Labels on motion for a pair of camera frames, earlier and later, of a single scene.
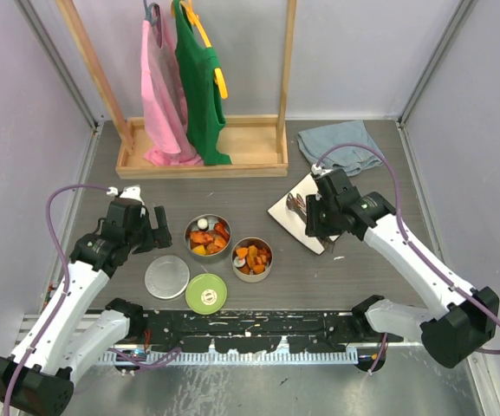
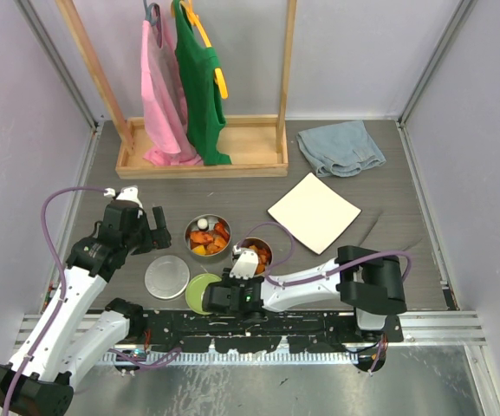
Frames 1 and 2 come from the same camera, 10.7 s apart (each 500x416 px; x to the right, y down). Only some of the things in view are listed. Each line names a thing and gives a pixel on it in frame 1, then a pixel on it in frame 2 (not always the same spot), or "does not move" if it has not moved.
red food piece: [221, 227] does not move
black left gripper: [159, 237] does not move
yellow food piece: [199, 250] does not move
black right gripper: [314, 228] to [227, 279]
